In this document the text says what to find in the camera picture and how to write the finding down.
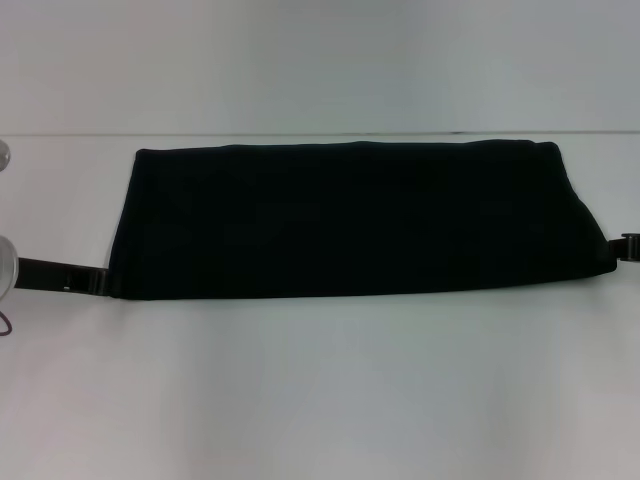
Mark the black shirt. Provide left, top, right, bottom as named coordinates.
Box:
left=106, top=140, right=622, bottom=303

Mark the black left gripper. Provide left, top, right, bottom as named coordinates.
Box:
left=16, top=255, right=110, bottom=298

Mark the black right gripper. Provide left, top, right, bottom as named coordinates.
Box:
left=610, top=231, right=640, bottom=262

